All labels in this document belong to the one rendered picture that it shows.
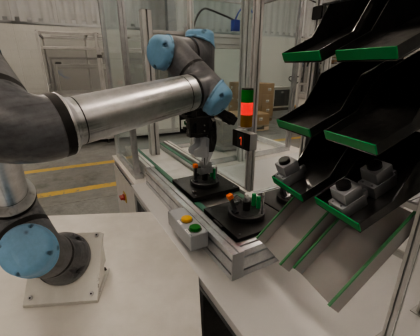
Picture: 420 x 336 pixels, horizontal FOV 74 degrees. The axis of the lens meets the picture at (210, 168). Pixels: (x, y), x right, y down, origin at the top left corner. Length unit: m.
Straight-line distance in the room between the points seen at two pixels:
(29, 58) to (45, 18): 1.07
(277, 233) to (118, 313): 0.50
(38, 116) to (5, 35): 8.53
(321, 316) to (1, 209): 0.85
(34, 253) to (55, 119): 0.41
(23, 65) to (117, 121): 8.43
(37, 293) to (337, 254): 0.83
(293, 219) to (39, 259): 0.67
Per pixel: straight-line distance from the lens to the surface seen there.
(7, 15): 8.98
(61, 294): 0.97
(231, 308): 0.88
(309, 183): 0.77
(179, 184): 1.34
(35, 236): 0.77
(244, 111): 1.16
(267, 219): 1.07
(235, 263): 0.91
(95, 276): 0.94
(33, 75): 8.87
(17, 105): 0.43
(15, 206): 0.79
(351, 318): 0.94
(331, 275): 0.78
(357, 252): 0.78
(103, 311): 0.92
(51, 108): 0.44
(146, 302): 0.91
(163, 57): 0.66
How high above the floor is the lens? 1.50
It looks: 20 degrees down
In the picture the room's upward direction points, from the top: straight up
